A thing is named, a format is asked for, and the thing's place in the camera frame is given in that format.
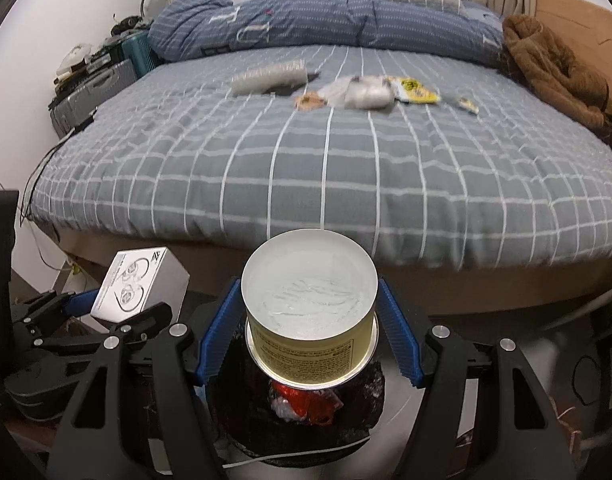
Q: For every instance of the small yellow wrapper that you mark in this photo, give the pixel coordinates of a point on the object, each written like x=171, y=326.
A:
x=468, y=105

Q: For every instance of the bubble wrap roll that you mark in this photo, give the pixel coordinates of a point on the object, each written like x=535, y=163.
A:
x=271, y=77

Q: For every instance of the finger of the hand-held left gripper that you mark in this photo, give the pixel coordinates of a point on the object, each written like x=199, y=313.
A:
x=151, y=320
x=81, y=305

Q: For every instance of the yellow white snack wrapper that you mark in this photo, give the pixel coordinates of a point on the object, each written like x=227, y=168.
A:
x=413, y=91

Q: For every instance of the bed with grey checked sheet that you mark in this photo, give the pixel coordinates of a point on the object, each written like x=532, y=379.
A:
x=336, y=170

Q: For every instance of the red plastic bag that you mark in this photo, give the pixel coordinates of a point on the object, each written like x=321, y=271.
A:
x=306, y=402

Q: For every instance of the white round appliance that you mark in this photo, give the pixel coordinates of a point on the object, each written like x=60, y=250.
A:
x=75, y=57

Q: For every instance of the grey suitcase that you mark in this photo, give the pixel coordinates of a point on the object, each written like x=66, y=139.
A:
x=96, y=90

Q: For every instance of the blue striped quilt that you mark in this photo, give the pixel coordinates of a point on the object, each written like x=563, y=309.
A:
x=311, y=25

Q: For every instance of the wooden headboard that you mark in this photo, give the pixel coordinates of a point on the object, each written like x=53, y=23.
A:
x=581, y=25

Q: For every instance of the teal suitcase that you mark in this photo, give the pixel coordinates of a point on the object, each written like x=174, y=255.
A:
x=138, y=55

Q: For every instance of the yellow paper cup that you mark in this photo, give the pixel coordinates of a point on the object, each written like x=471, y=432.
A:
x=306, y=355

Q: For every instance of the trash bin with black bag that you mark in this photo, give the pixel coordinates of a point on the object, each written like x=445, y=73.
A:
x=246, y=420

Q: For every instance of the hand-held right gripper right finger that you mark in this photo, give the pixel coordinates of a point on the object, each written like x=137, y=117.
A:
x=401, y=340

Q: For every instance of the brown fleece jacket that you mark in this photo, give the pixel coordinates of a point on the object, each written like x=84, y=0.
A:
x=551, y=65

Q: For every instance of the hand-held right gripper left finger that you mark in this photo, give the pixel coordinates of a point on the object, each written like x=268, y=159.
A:
x=218, y=330

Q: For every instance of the small brown wrapper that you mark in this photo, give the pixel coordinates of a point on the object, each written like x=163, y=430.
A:
x=308, y=101

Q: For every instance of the blue patterned pillow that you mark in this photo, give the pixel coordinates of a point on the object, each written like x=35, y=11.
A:
x=481, y=12

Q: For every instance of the white earphone box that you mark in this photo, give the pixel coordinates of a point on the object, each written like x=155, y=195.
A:
x=136, y=280

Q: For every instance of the white rounded furniture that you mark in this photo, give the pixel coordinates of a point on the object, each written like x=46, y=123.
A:
x=576, y=320

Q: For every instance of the white plastic packet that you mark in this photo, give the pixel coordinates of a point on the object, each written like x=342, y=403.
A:
x=366, y=91

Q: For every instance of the stack of black boxes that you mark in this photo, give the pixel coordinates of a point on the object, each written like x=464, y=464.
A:
x=103, y=57

